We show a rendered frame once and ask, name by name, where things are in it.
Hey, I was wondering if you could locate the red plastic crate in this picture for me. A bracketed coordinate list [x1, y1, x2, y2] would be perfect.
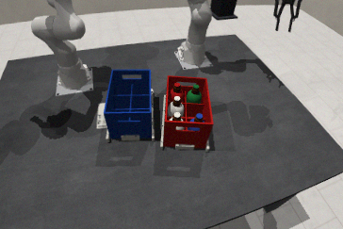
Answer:
[163, 75, 213, 148]

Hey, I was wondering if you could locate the blue plastic crate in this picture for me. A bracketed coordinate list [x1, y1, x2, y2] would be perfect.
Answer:
[104, 70, 152, 139]

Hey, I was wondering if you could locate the green bottle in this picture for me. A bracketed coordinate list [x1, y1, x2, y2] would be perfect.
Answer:
[186, 85, 202, 104]

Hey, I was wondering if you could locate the white paper pick list strip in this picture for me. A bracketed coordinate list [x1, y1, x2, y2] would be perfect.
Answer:
[97, 103, 107, 129]

